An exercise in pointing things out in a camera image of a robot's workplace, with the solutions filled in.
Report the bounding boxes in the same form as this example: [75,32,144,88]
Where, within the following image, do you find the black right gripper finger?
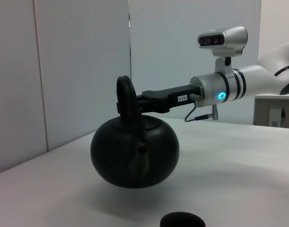
[138,103,170,114]
[135,94,168,105]

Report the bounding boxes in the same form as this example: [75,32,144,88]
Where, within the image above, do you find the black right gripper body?
[142,84,202,110]

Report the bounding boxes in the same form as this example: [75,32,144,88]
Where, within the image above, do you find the black round teapot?
[90,75,180,189]

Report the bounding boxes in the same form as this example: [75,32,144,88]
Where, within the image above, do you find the dark brown teacup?
[160,211,206,227]

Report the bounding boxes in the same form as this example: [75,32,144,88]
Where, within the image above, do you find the right gripper cable with plug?
[184,93,221,122]

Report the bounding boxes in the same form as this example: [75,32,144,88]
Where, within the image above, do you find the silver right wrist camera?
[197,26,249,79]

